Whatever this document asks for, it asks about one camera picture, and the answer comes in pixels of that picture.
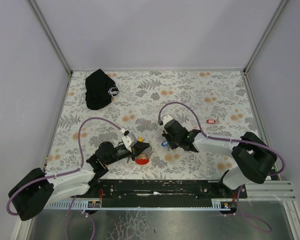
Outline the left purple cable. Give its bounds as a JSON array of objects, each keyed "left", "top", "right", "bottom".
[{"left": 6, "top": 116, "right": 127, "bottom": 240}]

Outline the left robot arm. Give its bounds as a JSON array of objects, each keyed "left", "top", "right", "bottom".
[{"left": 6, "top": 141, "right": 152, "bottom": 221}]

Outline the red key tag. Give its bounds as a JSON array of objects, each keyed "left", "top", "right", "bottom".
[{"left": 206, "top": 119, "right": 216, "bottom": 124}]

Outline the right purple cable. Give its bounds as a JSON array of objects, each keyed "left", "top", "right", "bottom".
[{"left": 157, "top": 101, "right": 287, "bottom": 233}]

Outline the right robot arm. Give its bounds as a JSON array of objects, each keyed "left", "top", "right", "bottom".
[{"left": 160, "top": 115, "right": 278, "bottom": 190}]

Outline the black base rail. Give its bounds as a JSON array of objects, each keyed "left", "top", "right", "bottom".
[{"left": 77, "top": 179, "right": 239, "bottom": 209}]

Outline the purple cable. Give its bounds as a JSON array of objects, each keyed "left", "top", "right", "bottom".
[
  {"left": 6, "top": 116, "right": 127, "bottom": 240},
  {"left": 157, "top": 101, "right": 287, "bottom": 233}
]

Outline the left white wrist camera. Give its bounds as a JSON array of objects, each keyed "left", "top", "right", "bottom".
[{"left": 120, "top": 128, "right": 137, "bottom": 152}]

